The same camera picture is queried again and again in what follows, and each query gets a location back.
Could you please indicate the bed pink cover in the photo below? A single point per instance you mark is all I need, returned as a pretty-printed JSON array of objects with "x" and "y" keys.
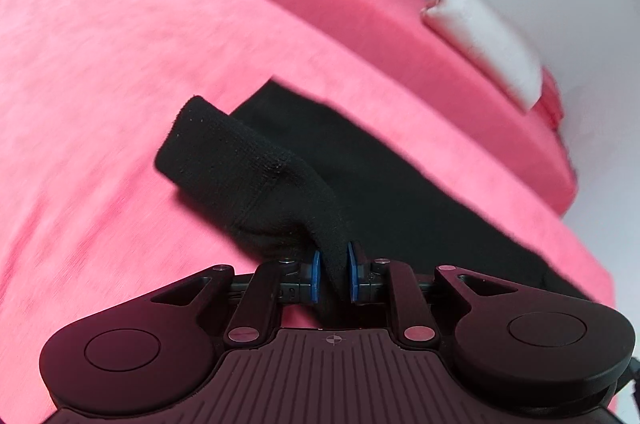
[
  {"x": 89, "y": 90},
  {"x": 392, "y": 37}
]

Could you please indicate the near bed pink cover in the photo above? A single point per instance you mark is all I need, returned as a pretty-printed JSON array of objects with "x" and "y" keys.
[{"x": 89, "y": 90}]

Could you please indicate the white pillow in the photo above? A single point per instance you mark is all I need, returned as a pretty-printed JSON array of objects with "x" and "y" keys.
[{"x": 492, "y": 44}]

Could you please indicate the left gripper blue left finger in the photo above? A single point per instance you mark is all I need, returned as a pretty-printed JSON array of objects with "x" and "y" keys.
[{"x": 309, "y": 280}]

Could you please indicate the folded pink blanket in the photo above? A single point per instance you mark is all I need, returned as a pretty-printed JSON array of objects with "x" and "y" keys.
[{"x": 549, "y": 106}]

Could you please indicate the black pants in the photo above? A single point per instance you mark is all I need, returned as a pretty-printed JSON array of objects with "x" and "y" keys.
[{"x": 284, "y": 175}]

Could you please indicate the far bed pink cover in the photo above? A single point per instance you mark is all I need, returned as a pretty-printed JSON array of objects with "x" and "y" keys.
[{"x": 392, "y": 37}]

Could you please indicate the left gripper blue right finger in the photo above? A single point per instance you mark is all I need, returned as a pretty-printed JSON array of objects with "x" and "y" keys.
[{"x": 358, "y": 271}]

